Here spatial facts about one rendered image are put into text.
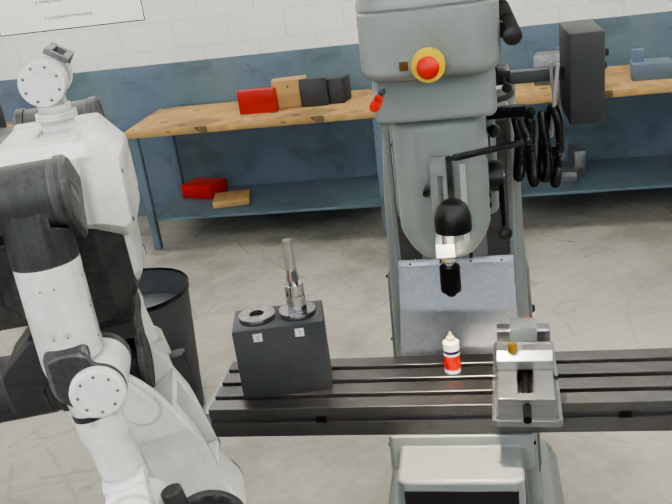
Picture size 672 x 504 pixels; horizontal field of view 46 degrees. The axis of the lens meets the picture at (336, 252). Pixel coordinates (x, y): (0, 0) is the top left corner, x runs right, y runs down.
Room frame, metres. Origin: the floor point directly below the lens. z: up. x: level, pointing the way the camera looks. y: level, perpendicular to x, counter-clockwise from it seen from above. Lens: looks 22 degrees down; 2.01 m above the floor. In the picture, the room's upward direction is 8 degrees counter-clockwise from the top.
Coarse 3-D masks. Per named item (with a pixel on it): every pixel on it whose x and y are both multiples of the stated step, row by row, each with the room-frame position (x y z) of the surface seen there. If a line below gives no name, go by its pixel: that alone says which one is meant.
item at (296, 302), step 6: (288, 294) 1.73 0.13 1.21; (294, 294) 1.73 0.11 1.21; (300, 294) 1.73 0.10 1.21; (288, 300) 1.74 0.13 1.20; (294, 300) 1.73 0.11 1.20; (300, 300) 1.73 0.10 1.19; (288, 306) 1.74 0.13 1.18; (294, 306) 1.73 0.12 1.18; (300, 306) 1.73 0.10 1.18; (306, 306) 1.75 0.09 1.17
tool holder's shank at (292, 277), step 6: (282, 240) 1.75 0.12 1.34; (288, 240) 1.75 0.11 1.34; (282, 246) 1.75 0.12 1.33; (288, 246) 1.74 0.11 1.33; (288, 252) 1.74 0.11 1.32; (288, 258) 1.74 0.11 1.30; (294, 258) 1.75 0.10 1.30; (288, 264) 1.74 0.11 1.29; (294, 264) 1.75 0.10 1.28; (288, 270) 1.74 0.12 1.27; (294, 270) 1.74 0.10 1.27; (288, 276) 1.74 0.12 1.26; (294, 276) 1.74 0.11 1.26; (288, 282) 1.75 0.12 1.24; (294, 282) 1.74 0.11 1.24
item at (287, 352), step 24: (240, 312) 1.77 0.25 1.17; (264, 312) 1.75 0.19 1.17; (288, 312) 1.73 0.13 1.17; (312, 312) 1.73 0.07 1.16; (240, 336) 1.69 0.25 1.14; (264, 336) 1.69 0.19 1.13; (288, 336) 1.69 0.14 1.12; (312, 336) 1.69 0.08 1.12; (240, 360) 1.69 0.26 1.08; (264, 360) 1.69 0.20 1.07; (288, 360) 1.69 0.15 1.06; (312, 360) 1.69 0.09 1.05; (264, 384) 1.69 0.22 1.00; (288, 384) 1.69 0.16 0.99; (312, 384) 1.69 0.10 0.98
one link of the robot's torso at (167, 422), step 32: (128, 384) 1.17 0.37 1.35; (160, 384) 1.31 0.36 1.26; (128, 416) 1.17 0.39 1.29; (160, 416) 1.18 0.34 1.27; (192, 416) 1.31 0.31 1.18; (160, 448) 1.20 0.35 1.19; (192, 448) 1.22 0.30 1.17; (160, 480) 1.21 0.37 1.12; (192, 480) 1.21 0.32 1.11; (224, 480) 1.22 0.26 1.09
